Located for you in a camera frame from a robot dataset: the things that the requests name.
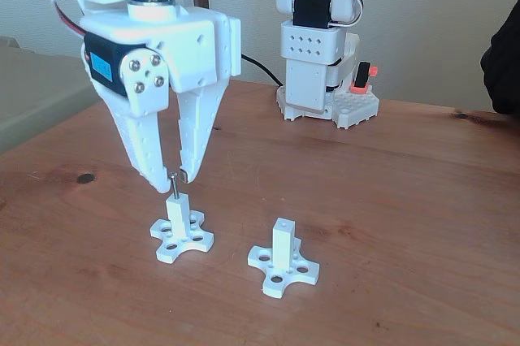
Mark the beige plastic bin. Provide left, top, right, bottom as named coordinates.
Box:
left=0, top=36, right=102, bottom=156

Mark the person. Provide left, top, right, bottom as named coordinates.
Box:
left=480, top=0, right=520, bottom=115

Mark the black power cable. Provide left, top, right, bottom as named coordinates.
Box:
left=241, top=53, right=286, bottom=88

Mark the white cross-base post stand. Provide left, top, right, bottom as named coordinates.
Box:
left=149, top=193, right=215, bottom=264
left=246, top=218, right=321, bottom=298

